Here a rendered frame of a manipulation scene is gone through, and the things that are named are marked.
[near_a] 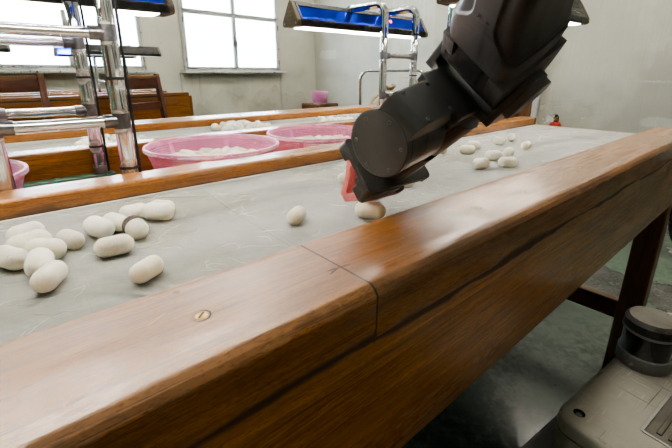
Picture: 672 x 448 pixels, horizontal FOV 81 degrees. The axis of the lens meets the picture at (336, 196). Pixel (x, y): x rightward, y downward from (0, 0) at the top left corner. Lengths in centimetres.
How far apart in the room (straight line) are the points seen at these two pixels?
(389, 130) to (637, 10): 475
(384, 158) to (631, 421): 51
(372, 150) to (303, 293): 13
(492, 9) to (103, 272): 36
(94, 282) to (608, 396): 66
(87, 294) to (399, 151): 27
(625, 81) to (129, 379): 492
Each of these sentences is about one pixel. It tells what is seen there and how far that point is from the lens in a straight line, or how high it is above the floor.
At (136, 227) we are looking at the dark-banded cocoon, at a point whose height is 76.
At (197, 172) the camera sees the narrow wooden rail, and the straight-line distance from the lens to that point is 64.
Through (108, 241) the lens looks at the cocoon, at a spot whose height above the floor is 76.
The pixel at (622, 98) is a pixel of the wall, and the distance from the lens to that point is 499.
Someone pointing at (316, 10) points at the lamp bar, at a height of 109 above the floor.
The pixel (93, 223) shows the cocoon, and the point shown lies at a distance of 48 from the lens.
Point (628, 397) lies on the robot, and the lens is 74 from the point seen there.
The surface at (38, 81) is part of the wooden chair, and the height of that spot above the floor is 86.
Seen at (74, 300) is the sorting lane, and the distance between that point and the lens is 37.
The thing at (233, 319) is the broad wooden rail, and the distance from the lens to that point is 26.
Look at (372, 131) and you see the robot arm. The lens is 32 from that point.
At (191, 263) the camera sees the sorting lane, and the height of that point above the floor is 74.
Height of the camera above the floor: 91
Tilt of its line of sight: 17 degrees down
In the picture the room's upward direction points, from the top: straight up
